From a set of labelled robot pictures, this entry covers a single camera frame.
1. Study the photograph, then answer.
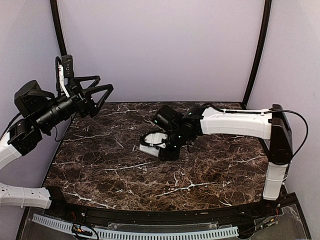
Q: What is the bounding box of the right black frame post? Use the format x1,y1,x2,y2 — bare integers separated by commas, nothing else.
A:
241,0,272,109

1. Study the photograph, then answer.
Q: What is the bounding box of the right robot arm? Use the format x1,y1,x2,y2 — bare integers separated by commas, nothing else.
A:
145,104,295,217

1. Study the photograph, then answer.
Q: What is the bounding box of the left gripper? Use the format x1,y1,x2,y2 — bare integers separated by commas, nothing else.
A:
34,74,114,132

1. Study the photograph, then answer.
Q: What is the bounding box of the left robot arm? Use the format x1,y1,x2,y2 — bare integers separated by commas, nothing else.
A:
0,75,114,218

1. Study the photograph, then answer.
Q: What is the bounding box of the black frame post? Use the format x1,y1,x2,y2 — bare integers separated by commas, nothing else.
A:
49,0,82,106
241,0,272,109

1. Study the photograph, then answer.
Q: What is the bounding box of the left black frame post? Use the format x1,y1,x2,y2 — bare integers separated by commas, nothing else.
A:
49,0,82,106

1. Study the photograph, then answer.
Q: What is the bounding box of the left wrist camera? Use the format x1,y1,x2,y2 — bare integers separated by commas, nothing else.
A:
61,54,74,79

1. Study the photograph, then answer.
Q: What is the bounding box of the white slotted cable duct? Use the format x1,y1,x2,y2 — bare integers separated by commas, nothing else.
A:
32,214,239,240

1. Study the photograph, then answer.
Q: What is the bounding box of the black front rail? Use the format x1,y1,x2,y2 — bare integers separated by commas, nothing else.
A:
39,193,298,227

